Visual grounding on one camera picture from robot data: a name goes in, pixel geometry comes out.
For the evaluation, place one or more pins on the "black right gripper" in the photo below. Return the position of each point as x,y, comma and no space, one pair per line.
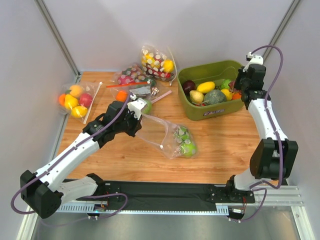
243,83

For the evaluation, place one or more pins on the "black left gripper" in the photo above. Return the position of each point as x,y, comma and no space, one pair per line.
133,124

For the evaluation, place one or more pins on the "fake purple grapes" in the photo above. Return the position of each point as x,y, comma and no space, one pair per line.
232,88

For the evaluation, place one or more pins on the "fake orange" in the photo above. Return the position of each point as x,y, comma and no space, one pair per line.
236,96

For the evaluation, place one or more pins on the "yellow fake lemon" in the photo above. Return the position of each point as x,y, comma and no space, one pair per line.
228,94

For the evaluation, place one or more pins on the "clear pink zip top bag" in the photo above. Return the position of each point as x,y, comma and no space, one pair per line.
160,134

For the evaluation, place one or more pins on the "pale yellow fake pear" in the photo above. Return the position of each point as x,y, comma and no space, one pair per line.
196,96

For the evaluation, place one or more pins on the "green striped fake ball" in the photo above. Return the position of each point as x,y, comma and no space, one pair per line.
181,134

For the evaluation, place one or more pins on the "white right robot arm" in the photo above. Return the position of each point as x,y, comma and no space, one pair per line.
274,157

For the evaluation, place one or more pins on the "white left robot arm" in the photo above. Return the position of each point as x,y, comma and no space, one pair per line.
46,189

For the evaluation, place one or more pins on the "green fake custard apple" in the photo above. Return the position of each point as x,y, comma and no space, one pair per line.
225,84

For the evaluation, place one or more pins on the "green fake cabbage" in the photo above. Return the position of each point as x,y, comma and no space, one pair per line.
147,108

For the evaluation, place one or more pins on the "orange fake persimmon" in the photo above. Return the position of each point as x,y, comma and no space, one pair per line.
121,96

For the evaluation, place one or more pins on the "fake netted melon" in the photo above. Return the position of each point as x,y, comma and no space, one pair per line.
214,97

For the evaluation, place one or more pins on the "clear vegetable zip bag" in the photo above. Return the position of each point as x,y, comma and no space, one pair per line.
142,90

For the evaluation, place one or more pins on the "yellow fake mango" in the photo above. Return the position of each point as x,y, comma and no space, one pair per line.
206,87

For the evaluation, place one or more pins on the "polka dot zip bag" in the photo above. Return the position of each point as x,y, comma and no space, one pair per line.
132,74

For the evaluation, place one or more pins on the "dark red fake apple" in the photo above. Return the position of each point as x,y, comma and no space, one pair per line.
188,86

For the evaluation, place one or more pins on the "clear fruit bag left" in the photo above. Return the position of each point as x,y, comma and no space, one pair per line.
78,99

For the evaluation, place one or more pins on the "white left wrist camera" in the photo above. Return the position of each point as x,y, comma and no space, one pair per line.
137,107

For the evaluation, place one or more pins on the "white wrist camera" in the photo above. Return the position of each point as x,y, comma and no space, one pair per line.
253,59
137,107

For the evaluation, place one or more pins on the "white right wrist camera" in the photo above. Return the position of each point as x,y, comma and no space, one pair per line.
253,59

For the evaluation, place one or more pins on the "polka dot drawstring bag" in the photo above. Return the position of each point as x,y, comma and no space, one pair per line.
158,64

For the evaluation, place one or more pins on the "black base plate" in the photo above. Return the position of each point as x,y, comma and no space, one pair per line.
175,195

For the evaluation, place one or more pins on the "aluminium cable rail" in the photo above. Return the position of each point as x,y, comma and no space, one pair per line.
92,208

